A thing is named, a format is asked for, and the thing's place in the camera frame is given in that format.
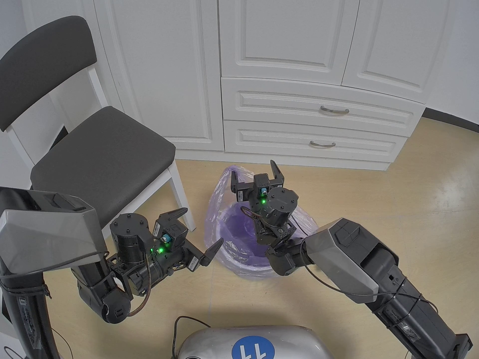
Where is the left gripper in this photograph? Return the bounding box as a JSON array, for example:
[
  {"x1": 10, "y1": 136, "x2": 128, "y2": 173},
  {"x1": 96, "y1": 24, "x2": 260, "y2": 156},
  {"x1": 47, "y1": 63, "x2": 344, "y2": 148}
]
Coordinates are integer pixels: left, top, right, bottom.
[{"x1": 138, "y1": 207, "x2": 225, "y2": 285}]

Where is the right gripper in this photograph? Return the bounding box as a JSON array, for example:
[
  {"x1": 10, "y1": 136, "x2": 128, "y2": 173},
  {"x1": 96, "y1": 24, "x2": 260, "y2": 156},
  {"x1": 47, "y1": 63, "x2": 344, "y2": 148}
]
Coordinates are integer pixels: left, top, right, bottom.
[{"x1": 229, "y1": 160, "x2": 287, "y2": 205}]

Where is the purple plastic bag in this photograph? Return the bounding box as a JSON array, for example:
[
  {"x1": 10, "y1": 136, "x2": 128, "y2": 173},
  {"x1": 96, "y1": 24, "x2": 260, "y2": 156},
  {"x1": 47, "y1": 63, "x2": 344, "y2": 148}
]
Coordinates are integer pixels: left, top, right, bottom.
[{"x1": 205, "y1": 165, "x2": 319, "y2": 281}]

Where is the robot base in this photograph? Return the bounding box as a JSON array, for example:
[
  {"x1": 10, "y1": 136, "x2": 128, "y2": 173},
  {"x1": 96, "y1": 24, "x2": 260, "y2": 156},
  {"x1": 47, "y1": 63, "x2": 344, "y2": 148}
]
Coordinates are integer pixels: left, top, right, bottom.
[{"x1": 176, "y1": 326, "x2": 334, "y2": 359}]

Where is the white trash bin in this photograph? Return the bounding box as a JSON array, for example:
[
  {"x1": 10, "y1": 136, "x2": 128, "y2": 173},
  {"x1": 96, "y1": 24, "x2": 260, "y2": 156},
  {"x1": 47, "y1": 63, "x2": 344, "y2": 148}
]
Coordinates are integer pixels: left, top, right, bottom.
[{"x1": 216, "y1": 203, "x2": 311, "y2": 277}]

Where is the white chair grey seat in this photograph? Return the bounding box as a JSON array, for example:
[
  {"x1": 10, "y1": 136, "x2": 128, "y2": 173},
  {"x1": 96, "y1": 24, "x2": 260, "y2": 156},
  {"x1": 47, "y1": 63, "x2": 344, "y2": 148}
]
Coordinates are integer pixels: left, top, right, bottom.
[{"x1": 0, "y1": 15, "x2": 197, "y2": 235}]

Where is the white wardrobe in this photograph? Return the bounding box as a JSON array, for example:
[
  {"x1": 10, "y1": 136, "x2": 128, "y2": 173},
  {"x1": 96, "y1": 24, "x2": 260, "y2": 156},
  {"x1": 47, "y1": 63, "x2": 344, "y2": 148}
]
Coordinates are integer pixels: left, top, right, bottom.
[{"x1": 20, "y1": 0, "x2": 455, "y2": 172}]

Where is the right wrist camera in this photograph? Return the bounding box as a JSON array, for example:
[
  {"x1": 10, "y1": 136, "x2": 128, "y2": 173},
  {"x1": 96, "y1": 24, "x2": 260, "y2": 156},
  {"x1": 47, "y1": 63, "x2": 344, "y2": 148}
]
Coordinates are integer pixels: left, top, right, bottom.
[{"x1": 254, "y1": 173, "x2": 272, "y2": 198}]

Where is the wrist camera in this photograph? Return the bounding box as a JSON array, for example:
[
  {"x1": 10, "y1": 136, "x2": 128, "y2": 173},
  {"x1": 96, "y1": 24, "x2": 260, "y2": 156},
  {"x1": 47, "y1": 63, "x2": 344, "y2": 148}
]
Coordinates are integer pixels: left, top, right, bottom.
[
  {"x1": 153, "y1": 217, "x2": 189, "y2": 255},
  {"x1": 254, "y1": 173, "x2": 272, "y2": 198}
]

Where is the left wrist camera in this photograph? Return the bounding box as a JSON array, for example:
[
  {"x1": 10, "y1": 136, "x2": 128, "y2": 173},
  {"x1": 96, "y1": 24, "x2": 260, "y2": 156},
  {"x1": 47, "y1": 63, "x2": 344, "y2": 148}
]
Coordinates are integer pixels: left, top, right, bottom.
[{"x1": 153, "y1": 217, "x2": 189, "y2": 255}]

